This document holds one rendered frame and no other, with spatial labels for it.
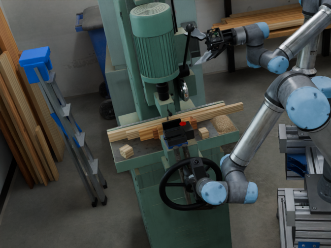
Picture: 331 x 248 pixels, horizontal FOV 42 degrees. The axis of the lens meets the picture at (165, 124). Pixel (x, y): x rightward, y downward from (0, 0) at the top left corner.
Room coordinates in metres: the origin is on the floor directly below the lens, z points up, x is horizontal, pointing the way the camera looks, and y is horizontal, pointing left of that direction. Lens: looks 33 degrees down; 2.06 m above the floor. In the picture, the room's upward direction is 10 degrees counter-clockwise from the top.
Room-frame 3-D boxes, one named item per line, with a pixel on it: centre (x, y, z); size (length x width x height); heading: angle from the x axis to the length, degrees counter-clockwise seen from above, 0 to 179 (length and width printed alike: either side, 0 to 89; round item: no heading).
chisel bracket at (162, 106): (1.78, -0.01, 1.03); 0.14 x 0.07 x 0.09; 9
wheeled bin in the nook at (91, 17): (3.68, 0.30, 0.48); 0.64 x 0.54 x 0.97; 93
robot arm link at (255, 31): (1.73, -0.45, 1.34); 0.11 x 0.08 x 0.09; 99
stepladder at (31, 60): (2.40, 0.64, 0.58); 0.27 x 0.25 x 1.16; 91
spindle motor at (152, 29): (1.76, -0.01, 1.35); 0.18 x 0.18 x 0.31
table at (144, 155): (1.65, -0.03, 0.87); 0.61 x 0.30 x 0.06; 99
